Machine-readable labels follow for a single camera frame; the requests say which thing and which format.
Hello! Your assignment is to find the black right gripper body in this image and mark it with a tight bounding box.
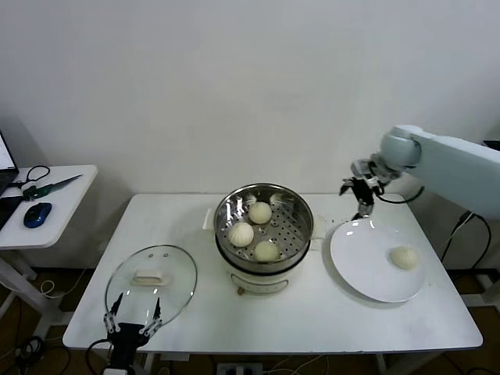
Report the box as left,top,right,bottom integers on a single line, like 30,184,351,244
349,176,386,206

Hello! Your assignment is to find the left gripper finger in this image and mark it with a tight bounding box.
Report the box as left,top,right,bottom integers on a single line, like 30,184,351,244
102,292,123,334
139,296,163,337

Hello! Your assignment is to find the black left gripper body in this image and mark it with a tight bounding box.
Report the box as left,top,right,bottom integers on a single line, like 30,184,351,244
108,322,152,368

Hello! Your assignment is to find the glass lid with white handle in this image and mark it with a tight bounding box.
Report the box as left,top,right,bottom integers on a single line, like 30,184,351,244
104,244,198,333

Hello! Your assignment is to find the white steamed baozi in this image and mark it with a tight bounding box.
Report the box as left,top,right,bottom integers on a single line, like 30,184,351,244
228,222,255,248
253,240,280,263
248,201,273,225
389,245,418,271

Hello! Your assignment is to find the stainless steel steamer basket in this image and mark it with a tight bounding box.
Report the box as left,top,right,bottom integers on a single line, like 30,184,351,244
202,182,327,275

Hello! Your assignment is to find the white round plate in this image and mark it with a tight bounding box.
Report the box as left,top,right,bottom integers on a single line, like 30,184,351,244
329,220,427,304

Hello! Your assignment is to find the white side table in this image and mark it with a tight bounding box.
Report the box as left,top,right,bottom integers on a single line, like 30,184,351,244
0,163,98,341

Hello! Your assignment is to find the grey power strip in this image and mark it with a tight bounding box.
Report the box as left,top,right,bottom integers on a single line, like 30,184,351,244
216,362,263,375

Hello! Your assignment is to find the white electric cooking pot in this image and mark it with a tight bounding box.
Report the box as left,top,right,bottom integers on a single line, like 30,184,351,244
214,234,323,296

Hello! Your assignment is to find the blue computer mouse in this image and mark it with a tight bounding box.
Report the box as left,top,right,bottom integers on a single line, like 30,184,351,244
22,201,53,228

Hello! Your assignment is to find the black laptop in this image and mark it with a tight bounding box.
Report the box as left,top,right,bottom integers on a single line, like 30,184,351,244
0,127,24,231

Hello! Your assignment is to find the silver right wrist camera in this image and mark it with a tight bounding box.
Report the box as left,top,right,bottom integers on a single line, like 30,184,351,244
351,158,378,183

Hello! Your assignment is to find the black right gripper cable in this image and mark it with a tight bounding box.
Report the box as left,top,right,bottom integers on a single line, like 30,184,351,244
377,183,427,204

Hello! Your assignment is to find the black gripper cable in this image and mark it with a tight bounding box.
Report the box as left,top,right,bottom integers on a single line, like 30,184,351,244
377,183,427,204
86,338,114,368

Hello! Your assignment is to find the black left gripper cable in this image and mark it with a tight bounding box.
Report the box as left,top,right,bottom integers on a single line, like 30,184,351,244
86,338,114,368

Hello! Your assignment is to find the white floor cable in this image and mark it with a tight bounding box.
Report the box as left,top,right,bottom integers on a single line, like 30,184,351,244
40,269,89,300

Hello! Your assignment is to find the black floor cable bundle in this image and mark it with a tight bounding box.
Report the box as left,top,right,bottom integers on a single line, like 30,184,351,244
15,334,46,375

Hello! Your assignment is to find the black hanging background cable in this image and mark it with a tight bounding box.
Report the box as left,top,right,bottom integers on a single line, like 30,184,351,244
441,210,492,270

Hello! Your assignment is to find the black looped cable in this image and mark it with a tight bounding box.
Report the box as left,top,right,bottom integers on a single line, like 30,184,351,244
9,164,52,187

